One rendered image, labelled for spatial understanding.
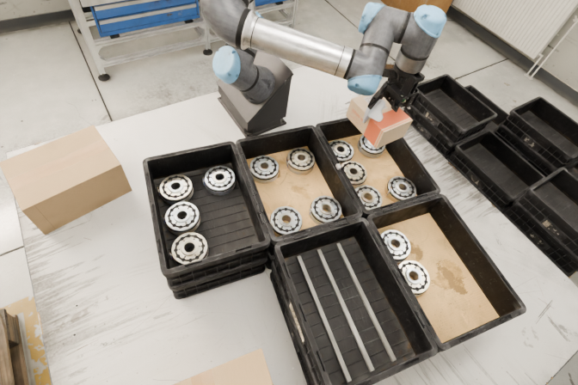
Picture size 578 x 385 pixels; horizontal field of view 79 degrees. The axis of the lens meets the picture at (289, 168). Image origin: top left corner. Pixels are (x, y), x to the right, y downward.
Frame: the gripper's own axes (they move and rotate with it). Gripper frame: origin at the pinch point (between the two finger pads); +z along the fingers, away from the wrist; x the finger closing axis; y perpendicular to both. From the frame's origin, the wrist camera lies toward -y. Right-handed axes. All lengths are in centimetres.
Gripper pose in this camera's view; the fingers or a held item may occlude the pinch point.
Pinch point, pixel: (379, 114)
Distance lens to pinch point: 115.9
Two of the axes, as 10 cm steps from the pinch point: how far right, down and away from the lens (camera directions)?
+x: 8.5, -3.6, 3.9
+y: 5.2, 7.2, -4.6
